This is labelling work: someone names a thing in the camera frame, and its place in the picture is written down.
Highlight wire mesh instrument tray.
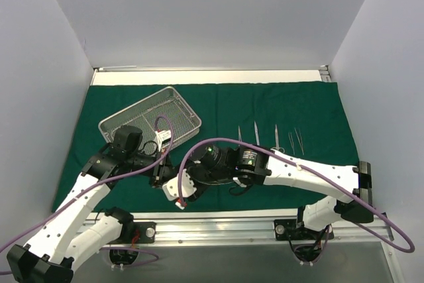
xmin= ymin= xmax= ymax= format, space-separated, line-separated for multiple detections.
xmin=98 ymin=86 xmax=202 ymax=148

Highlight steel needle holder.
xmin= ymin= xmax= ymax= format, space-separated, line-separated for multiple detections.
xmin=254 ymin=121 xmax=260 ymax=146

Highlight steel surgical scissors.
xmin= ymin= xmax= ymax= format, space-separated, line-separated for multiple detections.
xmin=272 ymin=125 xmax=285 ymax=153

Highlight steel tweezers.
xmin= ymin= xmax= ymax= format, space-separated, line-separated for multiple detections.
xmin=295 ymin=128 xmax=305 ymax=154
xmin=288 ymin=132 xmax=295 ymax=155

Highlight green surgical drape cloth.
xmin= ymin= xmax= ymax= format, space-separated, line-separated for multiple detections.
xmin=52 ymin=82 xmax=371 ymax=213

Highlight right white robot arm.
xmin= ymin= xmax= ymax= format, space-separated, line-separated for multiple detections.
xmin=174 ymin=139 xmax=375 ymax=239

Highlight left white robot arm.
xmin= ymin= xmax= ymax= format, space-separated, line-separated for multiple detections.
xmin=4 ymin=125 xmax=174 ymax=282

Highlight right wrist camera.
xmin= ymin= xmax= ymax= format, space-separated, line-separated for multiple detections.
xmin=162 ymin=169 xmax=197 ymax=201

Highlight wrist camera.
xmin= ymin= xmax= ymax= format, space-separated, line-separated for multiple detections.
xmin=154 ymin=130 xmax=172 ymax=148
xmin=162 ymin=169 xmax=197 ymax=201

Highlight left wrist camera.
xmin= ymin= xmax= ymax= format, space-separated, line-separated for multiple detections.
xmin=154 ymin=130 xmax=172 ymax=148

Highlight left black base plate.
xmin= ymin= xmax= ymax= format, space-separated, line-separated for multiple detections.
xmin=125 ymin=221 xmax=156 ymax=245

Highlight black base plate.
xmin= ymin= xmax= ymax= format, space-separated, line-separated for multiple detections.
xmin=273 ymin=219 xmax=323 ymax=241
xmin=125 ymin=221 xmax=156 ymax=245

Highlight front aluminium rail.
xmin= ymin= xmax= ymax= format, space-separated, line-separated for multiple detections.
xmin=36 ymin=213 xmax=394 ymax=248

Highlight aluminium rail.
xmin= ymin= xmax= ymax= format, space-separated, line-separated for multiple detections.
xmin=36 ymin=213 xmax=394 ymax=248
xmin=319 ymin=66 xmax=377 ymax=215

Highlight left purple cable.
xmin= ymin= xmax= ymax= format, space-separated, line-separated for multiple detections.
xmin=0 ymin=115 xmax=174 ymax=274

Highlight purple cable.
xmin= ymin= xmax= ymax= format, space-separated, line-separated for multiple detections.
xmin=175 ymin=137 xmax=415 ymax=266
xmin=0 ymin=115 xmax=174 ymax=274

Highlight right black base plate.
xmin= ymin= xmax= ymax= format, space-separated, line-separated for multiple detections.
xmin=273 ymin=219 xmax=323 ymax=241

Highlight right aluminium rail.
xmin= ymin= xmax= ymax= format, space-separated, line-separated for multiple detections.
xmin=319 ymin=66 xmax=377 ymax=215

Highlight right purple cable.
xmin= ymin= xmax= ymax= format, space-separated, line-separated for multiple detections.
xmin=175 ymin=137 xmax=415 ymax=266

